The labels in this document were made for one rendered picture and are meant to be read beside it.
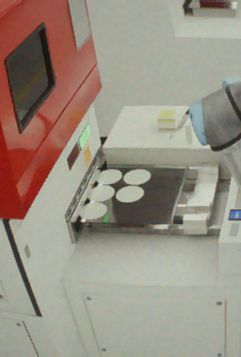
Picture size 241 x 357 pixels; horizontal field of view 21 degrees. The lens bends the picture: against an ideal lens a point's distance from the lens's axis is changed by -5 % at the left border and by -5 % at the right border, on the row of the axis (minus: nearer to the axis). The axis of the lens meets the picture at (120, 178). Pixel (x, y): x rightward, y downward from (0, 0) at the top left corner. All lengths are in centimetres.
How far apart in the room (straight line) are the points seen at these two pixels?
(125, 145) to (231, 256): 75
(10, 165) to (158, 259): 71
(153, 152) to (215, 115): 92
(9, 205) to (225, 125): 63
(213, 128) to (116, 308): 83
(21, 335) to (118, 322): 36
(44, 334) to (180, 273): 51
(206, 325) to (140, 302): 25
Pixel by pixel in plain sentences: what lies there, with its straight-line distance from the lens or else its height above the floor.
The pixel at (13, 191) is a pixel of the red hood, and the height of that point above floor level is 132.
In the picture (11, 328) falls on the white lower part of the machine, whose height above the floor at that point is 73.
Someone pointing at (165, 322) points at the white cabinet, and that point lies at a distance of 228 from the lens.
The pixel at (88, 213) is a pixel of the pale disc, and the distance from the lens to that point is 239.
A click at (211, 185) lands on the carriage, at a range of 247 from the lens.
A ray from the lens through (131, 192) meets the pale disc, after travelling 245.
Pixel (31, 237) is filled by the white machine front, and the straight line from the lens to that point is 201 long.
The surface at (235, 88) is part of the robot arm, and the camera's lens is 170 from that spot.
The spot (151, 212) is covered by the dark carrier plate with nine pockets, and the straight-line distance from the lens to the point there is 234.
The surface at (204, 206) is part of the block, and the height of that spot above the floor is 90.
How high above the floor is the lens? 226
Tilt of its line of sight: 32 degrees down
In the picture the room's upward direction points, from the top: 10 degrees counter-clockwise
